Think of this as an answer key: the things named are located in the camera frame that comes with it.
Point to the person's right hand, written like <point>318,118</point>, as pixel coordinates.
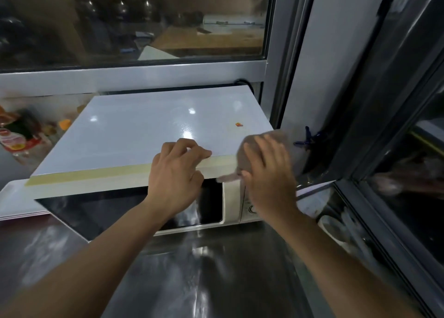
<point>274,189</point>

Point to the person's left hand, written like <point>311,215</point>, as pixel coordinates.
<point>173,182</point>

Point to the brown cleaning cloth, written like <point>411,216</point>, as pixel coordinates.
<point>240,160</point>

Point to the white microwave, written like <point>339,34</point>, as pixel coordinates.
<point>138,127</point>

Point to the dark sauce bottle orange cap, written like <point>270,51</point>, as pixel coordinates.
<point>65,124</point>

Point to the white rectangular plate orange print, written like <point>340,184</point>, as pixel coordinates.
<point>20,216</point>
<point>14,200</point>

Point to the red sauce bottle orange cap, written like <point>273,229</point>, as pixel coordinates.
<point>17,134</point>

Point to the person's left forearm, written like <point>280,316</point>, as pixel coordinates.
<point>86,272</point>

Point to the person's right forearm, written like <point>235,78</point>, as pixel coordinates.
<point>340,276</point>

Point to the stainless steel table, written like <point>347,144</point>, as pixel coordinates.
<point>225,276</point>

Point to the blue plastic clip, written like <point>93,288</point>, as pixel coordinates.
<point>307,139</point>

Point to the small white bowl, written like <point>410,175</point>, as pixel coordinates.
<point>331,229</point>

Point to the wooden worktable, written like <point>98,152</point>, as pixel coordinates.
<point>215,42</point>

